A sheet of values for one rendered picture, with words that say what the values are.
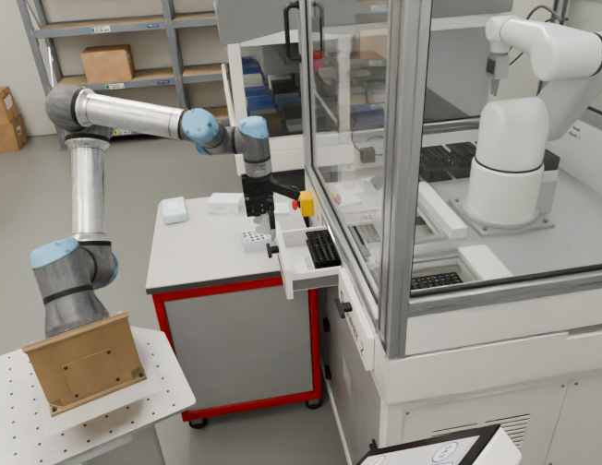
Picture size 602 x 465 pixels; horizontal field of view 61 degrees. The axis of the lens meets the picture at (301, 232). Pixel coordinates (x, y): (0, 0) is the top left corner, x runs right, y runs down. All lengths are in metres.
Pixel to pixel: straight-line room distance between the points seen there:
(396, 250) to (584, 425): 0.85
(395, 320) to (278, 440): 1.22
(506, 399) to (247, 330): 0.92
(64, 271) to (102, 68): 4.05
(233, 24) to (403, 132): 1.36
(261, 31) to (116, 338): 1.32
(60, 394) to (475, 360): 0.97
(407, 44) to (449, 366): 0.71
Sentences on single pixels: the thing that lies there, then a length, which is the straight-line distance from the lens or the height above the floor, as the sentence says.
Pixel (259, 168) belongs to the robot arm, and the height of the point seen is 1.20.
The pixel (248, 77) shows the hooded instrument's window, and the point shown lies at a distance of 2.20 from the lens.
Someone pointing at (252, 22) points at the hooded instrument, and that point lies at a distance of 2.14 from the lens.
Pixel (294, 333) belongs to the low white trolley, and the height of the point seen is 0.46.
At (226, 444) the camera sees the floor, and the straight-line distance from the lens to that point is 2.21.
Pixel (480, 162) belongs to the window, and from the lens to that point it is 0.97.
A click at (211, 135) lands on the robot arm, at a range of 1.27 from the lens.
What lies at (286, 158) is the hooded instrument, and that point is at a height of 0.87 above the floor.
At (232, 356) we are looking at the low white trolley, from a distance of 1.97.
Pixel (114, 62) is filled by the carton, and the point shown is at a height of 0.76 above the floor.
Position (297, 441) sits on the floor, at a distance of 2.18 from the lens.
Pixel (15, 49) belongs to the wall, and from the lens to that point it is 5.90.
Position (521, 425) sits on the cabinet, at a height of 0.62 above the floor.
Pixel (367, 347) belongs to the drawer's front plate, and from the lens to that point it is 1.23.
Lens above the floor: 1.74
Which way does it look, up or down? 31 degrees down
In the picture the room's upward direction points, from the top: 3 degrees counter-clockwise
